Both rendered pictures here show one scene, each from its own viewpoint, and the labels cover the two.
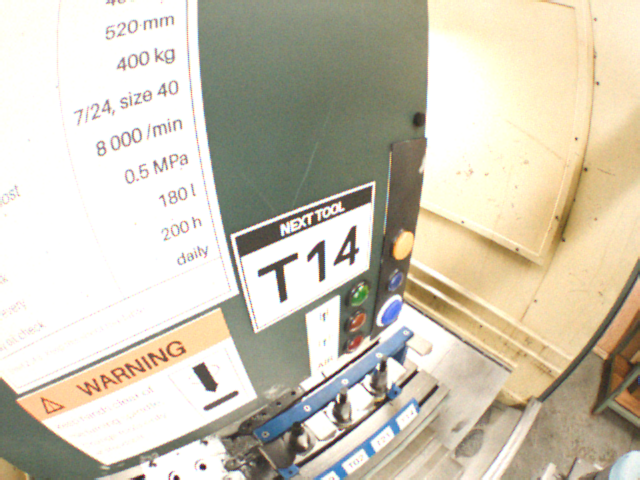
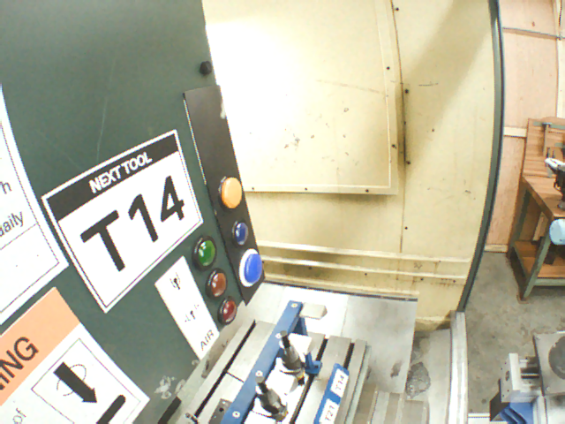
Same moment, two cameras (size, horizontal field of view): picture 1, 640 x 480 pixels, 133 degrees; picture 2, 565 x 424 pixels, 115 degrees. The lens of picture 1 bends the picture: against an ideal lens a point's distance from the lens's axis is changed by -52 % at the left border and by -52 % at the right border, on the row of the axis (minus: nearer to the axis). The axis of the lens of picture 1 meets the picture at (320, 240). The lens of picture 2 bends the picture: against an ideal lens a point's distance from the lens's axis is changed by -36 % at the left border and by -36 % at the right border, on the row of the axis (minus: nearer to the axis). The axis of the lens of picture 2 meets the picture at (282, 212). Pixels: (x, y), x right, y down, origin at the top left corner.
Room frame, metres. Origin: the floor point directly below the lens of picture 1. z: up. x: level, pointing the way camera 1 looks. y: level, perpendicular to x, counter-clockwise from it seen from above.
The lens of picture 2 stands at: (-0.02, -0.01, 1.77)
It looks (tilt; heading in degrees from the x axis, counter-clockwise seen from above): 27 degrees down; 335
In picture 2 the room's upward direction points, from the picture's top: 10 degrees counter-clockwise
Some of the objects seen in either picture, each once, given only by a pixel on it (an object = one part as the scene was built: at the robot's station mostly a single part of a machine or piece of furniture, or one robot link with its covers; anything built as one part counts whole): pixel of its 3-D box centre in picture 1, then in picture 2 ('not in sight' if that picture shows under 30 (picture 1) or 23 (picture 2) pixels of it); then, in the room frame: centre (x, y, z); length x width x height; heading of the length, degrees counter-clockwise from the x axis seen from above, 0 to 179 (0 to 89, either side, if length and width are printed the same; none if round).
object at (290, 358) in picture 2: (380, 374); (288, 352); (0.32, -0.12, 1.26); 0.04 x 0.04 x 0.07
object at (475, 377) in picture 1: (378, 381); (296, 365); (0.57, -0.22, 0.75); 0.89 x 0.70 x 0.26; 38
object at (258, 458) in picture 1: (245, 460); not in sight; (0.18, 0.23, 0.97); 0.13 x 0.03 x 0.15; 128
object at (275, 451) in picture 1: (279, 454); not in sight; (0.15, 0.09, 1.21); 0.07 x 0.05 x 0.01; 38
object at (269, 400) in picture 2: (342, 404); (267, 395); (0.25, -0.04, 1.26); 0.04 x 0.04 x 0.07
